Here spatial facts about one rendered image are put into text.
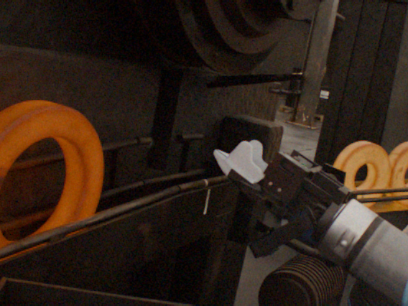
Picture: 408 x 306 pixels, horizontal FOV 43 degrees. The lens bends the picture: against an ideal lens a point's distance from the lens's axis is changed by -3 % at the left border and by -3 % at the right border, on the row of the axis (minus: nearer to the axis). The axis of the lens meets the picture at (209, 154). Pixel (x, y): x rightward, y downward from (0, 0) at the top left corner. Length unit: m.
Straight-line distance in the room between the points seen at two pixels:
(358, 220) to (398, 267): 0.08
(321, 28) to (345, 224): 9.06
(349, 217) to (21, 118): 0.44
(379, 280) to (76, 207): 0.40
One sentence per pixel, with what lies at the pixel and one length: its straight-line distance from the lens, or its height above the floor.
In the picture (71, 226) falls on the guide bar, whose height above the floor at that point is 0.70.
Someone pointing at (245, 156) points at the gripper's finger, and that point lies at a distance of 0.80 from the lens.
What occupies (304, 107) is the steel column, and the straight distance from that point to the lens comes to 9.73.
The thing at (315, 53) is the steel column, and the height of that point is 1.31.
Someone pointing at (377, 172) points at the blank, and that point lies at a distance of 1.27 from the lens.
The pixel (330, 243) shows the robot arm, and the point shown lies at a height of 0.69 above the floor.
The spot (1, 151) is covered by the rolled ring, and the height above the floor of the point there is 0.78.
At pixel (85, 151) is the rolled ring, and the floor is 0.78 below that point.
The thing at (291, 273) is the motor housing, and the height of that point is 0.53.
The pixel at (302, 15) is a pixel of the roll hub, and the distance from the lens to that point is 0.81.
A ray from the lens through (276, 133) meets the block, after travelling 1.02.
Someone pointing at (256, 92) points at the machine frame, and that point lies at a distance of 1.15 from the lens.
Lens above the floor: 0.90
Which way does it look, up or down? 10 degrees down
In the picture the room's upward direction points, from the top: 11 degrees clockwise
